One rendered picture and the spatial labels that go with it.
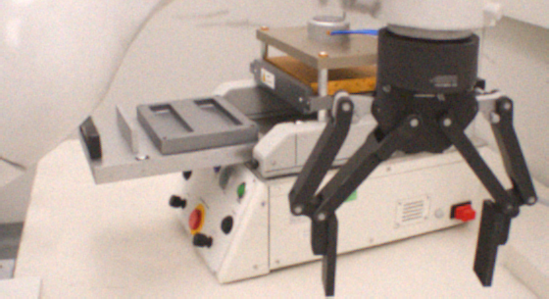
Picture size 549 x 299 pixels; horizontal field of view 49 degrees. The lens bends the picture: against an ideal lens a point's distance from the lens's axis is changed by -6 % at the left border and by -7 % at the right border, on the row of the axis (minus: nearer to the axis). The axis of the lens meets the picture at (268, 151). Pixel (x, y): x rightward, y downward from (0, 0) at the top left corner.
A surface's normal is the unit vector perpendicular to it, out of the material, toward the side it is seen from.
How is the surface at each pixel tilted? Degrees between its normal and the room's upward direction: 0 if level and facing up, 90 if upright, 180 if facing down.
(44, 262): 0
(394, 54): 90
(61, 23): 54
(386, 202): 90
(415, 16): 92
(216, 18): 90
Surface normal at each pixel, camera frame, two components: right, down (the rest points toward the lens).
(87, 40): 0.82, -0.29
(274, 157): 0.38, 0.34
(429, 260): 0.00, -0.93
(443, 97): 0.04, 0.36
